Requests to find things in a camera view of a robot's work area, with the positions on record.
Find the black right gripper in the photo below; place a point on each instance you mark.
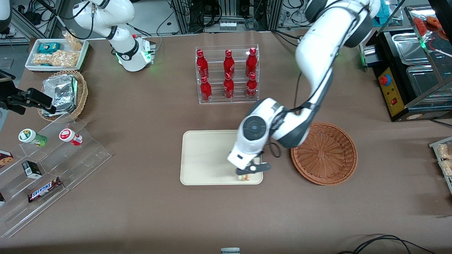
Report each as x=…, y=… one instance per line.
x=18, y=98

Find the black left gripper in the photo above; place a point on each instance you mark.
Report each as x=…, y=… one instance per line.
x=262, y=152

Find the small sandwich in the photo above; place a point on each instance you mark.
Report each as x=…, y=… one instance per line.
x=244, y=178

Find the grey arm base box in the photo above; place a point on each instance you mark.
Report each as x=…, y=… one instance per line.
x=149, y=53

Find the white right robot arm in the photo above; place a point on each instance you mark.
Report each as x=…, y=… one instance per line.
x=120, y=35

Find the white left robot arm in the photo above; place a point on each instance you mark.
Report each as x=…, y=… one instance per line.
x=317, y=53

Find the white snack tray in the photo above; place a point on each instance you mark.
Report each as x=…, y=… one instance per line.
x=31, y=65

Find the light wicker basket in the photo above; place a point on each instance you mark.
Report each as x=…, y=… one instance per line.
x=82, y=91

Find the cream rectangular plastic tray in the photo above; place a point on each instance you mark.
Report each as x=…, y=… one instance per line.
x=208, y=155

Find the brown round wicker basket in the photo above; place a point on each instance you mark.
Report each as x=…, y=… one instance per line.
x=325, y=155

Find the clear tray with pastries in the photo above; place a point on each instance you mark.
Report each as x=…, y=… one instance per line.
x=436, y=145

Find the aluminium foil container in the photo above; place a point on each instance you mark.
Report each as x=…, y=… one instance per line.
x=61, y=93

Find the green and white cup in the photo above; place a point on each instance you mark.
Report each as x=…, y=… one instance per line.
x=30, y=136

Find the clear bag of nuts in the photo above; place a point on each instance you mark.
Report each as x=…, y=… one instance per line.
x=56, y=59
x=73, y=41

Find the red and white cup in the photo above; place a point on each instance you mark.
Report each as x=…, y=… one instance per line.
x=69, y=135

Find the teal snack packet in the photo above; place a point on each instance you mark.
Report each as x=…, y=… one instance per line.
x=48, y=47

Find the brown cookie box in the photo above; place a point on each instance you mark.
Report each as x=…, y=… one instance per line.
x=6, y=158

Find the clear acrylic bottle rack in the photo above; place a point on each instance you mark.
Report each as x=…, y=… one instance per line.
x=238, y=100

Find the small black carton box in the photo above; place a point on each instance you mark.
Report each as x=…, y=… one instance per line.
x=32, y=169

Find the clear acrylic stepped display shelf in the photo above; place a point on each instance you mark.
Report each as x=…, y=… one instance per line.
x=84, y=155

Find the red cola bottle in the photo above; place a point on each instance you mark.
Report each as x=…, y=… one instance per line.
x=202, y=65
x=251, y=88
x=229, y=88
x=229, y=64
x=251, y=63
x=206, y=91

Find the small grey device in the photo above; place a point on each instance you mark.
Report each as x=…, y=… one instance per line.
x=230, y=251

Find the Snickers chocolate bar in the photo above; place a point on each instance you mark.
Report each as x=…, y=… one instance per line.
x=44, y=190

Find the small black packet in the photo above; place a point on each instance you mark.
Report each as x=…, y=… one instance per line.
x=1, y=199

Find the white power strip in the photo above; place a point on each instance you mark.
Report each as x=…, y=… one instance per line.
x=227, y=25

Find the black food warmer machine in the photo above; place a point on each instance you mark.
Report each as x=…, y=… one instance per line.
x=397, y=106

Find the red emergency stop button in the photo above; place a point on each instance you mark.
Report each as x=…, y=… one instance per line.
x=385, y=79

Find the metal equipment rack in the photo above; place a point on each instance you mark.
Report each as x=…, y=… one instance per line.
x=183, y=16

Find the steel food pan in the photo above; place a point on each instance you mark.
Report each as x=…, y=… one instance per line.
x=411, y=47
x=423, y=83

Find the wrapped pastry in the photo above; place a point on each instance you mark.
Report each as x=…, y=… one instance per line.
x=447, y=168
x=445, y=151

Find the teal box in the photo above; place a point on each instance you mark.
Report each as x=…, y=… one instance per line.
x=385, y=17

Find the red fried food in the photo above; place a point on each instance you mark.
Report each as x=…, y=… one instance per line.
x=429, y=24

